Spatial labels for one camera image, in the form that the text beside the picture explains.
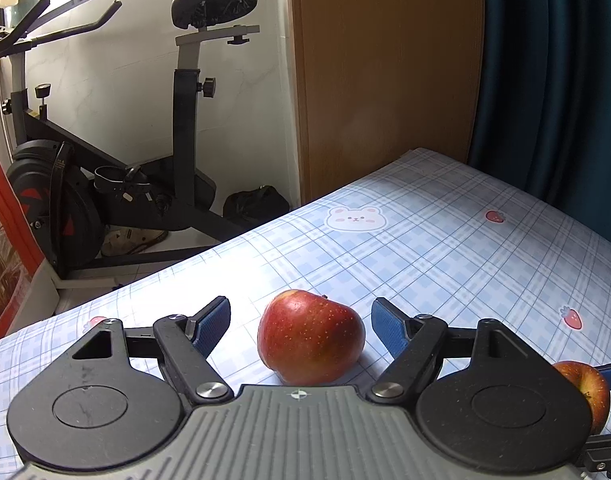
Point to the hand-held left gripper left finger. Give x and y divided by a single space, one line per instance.
213 328

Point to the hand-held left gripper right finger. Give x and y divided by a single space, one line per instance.
389 330

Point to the brownish red apple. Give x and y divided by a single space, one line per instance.
588 392

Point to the bright red apple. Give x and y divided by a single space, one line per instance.
310 341

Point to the black bag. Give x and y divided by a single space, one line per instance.
255 205

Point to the black exercise bike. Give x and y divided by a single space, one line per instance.
185 125

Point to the wooden cabinet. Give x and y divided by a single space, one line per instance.
385 85

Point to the dark teal curtain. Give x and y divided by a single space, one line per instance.
550 85

